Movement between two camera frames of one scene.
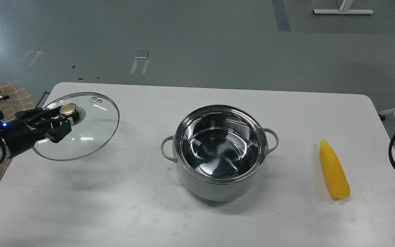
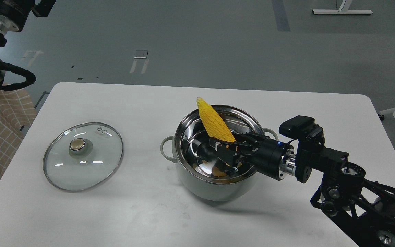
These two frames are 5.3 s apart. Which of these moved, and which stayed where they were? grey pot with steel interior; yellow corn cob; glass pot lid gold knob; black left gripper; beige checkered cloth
Moved: black left gripper; glass pot lid gold knob; yellow corn cob
Stayed: grey pot with steel interior; beige checkered cloth
